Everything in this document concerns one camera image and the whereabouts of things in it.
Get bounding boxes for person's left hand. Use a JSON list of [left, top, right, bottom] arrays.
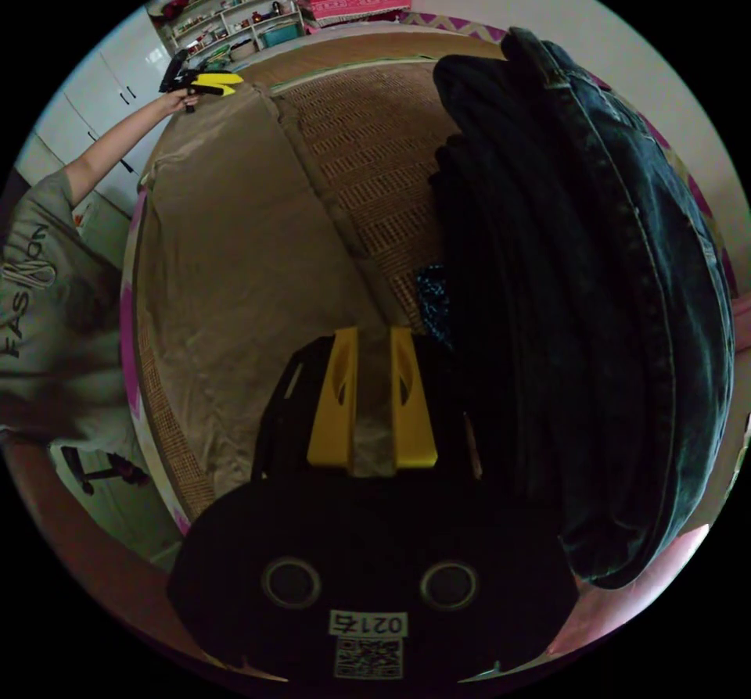
[[159, 88, 200, 118]]

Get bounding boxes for white cupboard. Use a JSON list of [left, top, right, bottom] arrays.
[[14, 5, 174, 237]]

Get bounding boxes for light brown pants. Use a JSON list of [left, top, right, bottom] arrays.
[[133, 81, 401, 522]]

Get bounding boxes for person's left forearm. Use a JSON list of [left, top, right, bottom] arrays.
[[63, 98, 175, 207]]

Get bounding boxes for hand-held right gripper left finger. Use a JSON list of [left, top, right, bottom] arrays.
[[307, 326, 360, 470]]

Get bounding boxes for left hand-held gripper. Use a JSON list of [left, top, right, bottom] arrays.
[[159, 48, 245, 114]]

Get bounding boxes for white shelf with items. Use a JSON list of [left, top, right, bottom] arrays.
[[147, 0, 307, 65]]

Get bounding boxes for bed with woven mat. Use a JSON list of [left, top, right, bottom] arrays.
[[119, 13, 751, 662]]

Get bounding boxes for person's body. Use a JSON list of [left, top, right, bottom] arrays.
[[0, 170, 155, 439]]

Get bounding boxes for pile of clothes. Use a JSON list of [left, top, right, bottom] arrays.
[[415, 26, 738, 593]]

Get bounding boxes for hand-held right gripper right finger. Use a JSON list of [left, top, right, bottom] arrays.
[[389, 326, 439, 470]]

